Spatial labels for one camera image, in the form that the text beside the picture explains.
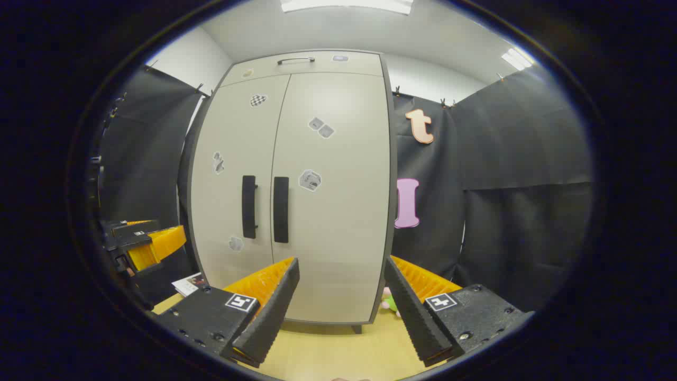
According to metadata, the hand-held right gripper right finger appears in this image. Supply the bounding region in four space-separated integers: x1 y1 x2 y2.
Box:
385 256 535 367

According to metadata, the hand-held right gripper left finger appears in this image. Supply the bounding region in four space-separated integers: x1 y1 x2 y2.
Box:
153 257 300 368

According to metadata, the grey cabinet door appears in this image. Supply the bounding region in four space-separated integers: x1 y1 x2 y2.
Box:
271 71 393 324
189 74 291 297

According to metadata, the black door handle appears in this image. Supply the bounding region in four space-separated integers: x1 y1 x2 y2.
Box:
273 177 290 244
242 175 259 239

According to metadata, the grey double-door shoe cabinet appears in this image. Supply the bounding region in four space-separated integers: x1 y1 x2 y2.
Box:
177 49 398 334

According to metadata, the pink and green toy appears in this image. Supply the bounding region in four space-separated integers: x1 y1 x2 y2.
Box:
382 287 401 317

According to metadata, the white magazine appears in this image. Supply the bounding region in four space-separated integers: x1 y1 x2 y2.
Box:
172 273 208 297

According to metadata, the black backdrop cloth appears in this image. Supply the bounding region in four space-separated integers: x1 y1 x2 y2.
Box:
98 65 596 313

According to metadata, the small ceiling light panel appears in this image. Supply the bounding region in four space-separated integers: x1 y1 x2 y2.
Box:
501 48 534 71

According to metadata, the large ceiling light panel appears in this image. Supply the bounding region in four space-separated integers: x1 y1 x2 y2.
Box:
280 0 414 15

